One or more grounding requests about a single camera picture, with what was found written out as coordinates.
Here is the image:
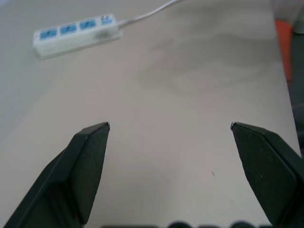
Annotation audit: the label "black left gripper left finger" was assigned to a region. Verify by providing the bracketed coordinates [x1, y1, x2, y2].
[4, 122, 110, 228]

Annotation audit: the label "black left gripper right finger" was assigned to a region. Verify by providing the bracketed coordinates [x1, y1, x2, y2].
[230, 122, 304, 226]

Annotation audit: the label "white power strip blue sockets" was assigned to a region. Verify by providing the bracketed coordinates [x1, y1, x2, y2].
[32, 13, 123, 60]

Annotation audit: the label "orange object beside table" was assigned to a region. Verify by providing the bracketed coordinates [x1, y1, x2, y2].
[274, 19, 293, 83]

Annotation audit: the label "white power strip cable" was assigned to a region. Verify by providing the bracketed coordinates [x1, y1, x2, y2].
[117, 0, 184, 27]

